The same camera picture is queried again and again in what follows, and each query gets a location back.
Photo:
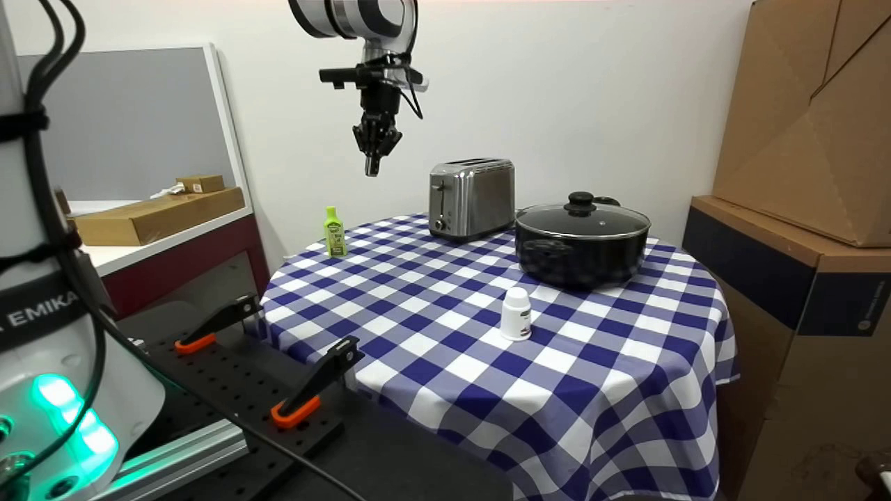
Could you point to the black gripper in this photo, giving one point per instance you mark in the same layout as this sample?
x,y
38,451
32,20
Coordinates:
x,y
379,106

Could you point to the silver toaster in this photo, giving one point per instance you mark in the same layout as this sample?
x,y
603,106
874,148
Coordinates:
x,y
475,198

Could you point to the green plastic bottle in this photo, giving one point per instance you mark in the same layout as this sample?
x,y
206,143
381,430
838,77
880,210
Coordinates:
x,y
336,234

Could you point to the small cardboard piece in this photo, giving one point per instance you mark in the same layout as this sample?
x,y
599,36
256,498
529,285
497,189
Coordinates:
x,y
195,185

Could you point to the glass pot lid black knob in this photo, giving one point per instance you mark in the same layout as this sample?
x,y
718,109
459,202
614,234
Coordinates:
x,y
582,217

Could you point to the white pill bottle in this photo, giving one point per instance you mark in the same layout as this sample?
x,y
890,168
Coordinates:
x,y
515,316

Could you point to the maroon shelf cabinet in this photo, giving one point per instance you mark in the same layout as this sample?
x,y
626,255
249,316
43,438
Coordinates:
x,y
177,266

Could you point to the flat cardboard box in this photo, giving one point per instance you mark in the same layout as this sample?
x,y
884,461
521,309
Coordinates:
x,y
155,217

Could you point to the black cooking pot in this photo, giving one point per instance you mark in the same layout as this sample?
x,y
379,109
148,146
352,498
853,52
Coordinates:
x,y
576,266

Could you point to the grey partition board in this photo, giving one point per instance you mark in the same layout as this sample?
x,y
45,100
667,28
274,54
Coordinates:
x,y
141,120

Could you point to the blue white checked tablecloth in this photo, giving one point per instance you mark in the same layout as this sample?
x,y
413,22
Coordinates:
x,y
518,391

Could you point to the plain large cardboard box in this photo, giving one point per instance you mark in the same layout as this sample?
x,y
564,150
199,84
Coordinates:
x,y
809,120

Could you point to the cardboard box with dark band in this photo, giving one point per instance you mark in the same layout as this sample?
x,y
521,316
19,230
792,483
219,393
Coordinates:
x,y
798,372

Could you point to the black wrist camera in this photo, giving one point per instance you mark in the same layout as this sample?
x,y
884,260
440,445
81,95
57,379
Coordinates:
x,y
348,77

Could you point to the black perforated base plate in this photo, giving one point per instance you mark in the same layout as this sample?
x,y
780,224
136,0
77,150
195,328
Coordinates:
x,y
245,393

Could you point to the aluminium profile rail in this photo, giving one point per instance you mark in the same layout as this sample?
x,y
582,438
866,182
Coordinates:
x,y
177,461

